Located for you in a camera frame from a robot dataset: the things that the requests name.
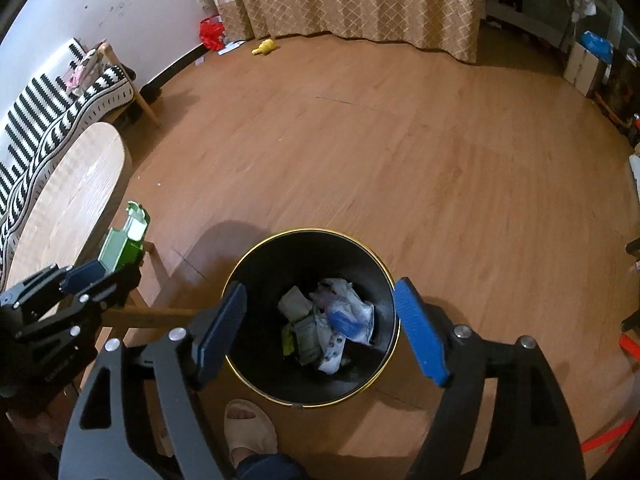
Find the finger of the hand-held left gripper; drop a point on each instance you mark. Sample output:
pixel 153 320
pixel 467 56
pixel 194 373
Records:
pixel 120 287
pixel 85 275

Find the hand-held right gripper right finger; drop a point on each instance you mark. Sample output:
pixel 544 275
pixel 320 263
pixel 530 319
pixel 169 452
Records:
pixel 420 330

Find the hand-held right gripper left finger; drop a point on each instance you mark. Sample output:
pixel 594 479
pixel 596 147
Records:
pixel 222 330

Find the green white printed box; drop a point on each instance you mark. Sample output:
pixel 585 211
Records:
pixel 117 247

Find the black trash bin gold rim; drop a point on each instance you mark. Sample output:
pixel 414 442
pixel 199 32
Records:
pixel 260 280

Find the white plastic bag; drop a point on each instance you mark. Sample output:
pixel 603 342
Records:
pixel 350 310

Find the green silver wrapper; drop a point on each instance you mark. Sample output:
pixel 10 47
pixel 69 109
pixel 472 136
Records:
pixel 307 340

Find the blue white crumpled wrapper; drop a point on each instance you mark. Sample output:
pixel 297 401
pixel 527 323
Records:
pixel 332 355

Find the beige slipper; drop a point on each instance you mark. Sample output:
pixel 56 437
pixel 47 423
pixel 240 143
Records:
pixel 250 435

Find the person's leg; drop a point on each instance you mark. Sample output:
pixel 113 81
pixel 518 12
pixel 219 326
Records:
pixel 272 467

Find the black white striped sofa cover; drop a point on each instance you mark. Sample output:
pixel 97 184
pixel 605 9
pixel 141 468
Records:
pixel 40 125

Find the striped sofa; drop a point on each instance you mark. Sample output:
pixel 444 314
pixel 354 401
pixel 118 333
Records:
pixel 145 105

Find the pink printed cushion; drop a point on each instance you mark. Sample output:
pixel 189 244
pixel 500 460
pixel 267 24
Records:
pixel 82 72

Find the white paper sheets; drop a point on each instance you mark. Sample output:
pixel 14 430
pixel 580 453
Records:
pixel 231 48

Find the red plastic bag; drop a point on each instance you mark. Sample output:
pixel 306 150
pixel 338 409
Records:
pixel 212 34

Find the yellow toy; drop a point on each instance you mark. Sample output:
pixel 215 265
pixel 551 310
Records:
pixel 265 47

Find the cardboard box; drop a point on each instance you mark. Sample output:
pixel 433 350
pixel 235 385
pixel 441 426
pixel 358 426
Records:
pixel 582 70

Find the beige patterned curtain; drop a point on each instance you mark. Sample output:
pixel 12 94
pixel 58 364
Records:
pixel 350 5

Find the blue plastic bag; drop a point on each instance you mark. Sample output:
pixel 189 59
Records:
pixel 597 46

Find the dark shelf unit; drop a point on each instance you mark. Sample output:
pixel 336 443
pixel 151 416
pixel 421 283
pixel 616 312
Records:
pixel 540 15

